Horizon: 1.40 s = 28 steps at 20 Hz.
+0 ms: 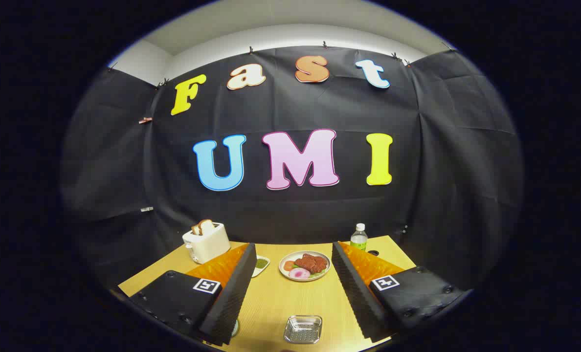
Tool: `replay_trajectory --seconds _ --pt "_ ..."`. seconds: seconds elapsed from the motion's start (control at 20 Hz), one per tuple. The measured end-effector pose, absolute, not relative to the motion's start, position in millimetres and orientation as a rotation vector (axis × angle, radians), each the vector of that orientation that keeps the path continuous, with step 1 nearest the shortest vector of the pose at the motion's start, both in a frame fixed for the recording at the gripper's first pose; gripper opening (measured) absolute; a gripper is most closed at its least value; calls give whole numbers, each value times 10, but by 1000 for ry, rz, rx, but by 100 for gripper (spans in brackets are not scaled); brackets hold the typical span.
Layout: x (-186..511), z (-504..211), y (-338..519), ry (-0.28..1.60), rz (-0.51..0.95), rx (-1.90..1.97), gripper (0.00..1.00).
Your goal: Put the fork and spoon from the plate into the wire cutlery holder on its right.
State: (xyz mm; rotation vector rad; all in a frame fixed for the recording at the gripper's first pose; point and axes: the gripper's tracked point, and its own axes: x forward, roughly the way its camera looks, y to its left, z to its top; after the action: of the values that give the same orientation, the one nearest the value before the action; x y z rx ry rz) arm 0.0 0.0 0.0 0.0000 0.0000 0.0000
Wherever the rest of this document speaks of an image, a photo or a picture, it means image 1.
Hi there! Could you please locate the white plate with meat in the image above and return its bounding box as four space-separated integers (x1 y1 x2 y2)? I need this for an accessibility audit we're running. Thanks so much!
279 251 331 282

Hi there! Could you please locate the white toaster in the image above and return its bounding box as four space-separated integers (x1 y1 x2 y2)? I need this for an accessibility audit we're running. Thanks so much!
182 222 231 264

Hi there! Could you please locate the black backdrop cloth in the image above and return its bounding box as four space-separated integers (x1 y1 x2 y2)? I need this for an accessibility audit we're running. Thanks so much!
61 46 523 294

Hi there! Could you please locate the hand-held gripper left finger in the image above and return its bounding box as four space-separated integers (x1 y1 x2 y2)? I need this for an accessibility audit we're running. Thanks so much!
129 243 257 347

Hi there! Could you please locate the perforated metal drain tray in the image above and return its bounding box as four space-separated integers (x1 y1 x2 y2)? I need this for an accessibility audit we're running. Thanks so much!
284 315 323 344

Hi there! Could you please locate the green label drink bottle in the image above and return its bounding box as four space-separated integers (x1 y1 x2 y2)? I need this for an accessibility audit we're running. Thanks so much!
350 223 368 251

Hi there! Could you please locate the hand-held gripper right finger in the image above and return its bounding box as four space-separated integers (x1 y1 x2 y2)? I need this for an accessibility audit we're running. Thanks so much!
332 241 472 343

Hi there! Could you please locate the white divided bean dish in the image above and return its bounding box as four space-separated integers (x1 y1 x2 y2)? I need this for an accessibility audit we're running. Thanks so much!
251 256 270 278

